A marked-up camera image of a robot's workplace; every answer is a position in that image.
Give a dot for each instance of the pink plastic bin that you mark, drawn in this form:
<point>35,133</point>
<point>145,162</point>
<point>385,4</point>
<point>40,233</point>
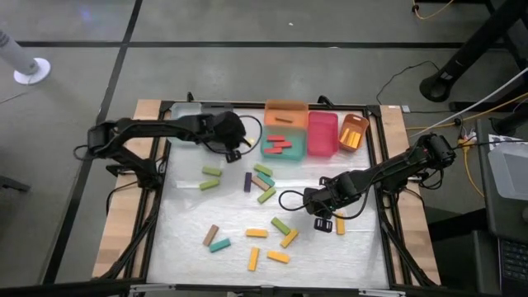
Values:
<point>322,134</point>

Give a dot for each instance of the grey plastic box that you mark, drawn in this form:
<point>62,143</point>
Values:
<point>511,169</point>

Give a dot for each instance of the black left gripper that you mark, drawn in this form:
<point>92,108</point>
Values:
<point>227,130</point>

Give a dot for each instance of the small grey box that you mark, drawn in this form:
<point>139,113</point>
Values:
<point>405,108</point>

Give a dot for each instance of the red wooden block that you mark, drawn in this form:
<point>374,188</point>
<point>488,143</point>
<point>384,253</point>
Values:
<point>275,138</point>
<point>273,150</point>
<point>283,144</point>

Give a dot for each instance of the purple wooden block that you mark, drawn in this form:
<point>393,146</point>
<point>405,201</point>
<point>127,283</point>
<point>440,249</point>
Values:
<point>247,182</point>

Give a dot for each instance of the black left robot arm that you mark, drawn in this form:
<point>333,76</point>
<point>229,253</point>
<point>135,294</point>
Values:
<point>165,125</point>

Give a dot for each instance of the teal wooden block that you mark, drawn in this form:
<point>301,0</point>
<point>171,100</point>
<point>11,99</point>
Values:
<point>267,180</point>
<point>220,245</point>

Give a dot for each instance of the black furniture foot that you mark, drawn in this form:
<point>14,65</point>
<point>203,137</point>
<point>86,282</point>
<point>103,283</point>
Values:
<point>14,184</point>

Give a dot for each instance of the clear plastic bin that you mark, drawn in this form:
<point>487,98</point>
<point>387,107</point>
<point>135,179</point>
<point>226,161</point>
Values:
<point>185,108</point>

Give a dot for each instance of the black aluminium table frame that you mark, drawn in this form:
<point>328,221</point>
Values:
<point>247,106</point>

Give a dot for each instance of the teal plastic bin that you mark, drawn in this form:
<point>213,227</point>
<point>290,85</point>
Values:
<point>298,134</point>

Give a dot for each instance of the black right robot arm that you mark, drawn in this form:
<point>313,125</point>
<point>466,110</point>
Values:
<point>392,168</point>

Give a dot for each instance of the brown wooden block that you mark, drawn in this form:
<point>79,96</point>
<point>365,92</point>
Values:
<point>210,235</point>
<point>259,184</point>
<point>284,120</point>

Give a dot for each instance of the black floor stand pole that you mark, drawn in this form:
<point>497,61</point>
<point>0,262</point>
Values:
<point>441,84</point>

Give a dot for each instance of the orange plastic bin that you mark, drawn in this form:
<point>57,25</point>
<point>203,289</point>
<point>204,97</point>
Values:
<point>298,113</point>

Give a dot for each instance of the black keyboard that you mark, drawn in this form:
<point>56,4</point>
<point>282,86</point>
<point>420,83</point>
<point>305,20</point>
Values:
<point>515,260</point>

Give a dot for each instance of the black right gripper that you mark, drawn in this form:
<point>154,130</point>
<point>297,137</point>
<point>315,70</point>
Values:
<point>326,198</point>

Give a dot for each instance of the green wooden block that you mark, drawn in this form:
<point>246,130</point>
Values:
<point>280,225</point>
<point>267,195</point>
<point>263,170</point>
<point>211,171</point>
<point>209,184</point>

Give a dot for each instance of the white pole with round base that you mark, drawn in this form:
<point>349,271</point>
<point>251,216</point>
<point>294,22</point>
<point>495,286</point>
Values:
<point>33,71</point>

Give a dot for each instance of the small orange tapered bin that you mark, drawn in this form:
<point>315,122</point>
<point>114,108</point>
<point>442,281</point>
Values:
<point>354,120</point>

